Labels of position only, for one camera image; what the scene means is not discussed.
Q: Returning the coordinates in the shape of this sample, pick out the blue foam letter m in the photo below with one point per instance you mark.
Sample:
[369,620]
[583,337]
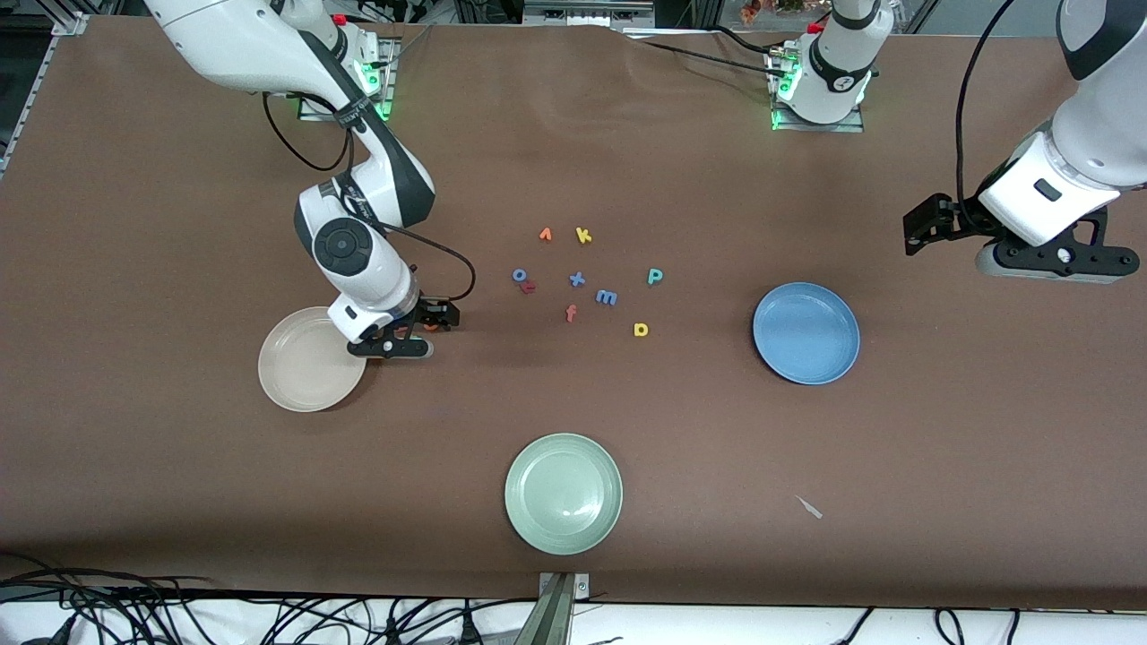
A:
[607,296]

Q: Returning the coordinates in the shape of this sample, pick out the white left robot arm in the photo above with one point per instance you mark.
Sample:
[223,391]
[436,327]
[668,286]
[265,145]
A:
[838,72]

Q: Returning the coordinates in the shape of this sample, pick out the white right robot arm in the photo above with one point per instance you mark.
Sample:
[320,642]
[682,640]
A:
[233,45]

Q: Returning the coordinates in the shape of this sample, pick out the beige brown plate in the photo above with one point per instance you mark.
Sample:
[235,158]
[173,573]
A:
[300,376]

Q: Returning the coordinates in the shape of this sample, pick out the blue plate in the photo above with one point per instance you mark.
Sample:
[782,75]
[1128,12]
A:
[806,333]

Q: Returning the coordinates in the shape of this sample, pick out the pale green plate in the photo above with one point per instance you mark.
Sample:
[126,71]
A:
[563,494]

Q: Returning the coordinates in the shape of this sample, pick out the brown table cover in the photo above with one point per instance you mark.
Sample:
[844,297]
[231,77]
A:
[179,493]

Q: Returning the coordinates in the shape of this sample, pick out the orange dried plant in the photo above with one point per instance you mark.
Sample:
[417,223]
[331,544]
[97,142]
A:
[751,9]

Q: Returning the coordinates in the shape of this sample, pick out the small white paper scrap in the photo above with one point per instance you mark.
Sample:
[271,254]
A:
[810,508]

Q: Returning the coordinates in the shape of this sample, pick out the grey metal box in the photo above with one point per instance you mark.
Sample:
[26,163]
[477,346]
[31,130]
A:
[587,11]

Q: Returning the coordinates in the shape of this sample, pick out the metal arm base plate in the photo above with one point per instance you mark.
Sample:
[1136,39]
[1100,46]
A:
[820,127]
[381,112]

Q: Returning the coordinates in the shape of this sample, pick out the grey metal bracket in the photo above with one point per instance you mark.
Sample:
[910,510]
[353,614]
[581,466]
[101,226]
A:
[556,618]

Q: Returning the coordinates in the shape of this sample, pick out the aluminium frame rail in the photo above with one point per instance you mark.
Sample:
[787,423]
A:
[36,90]

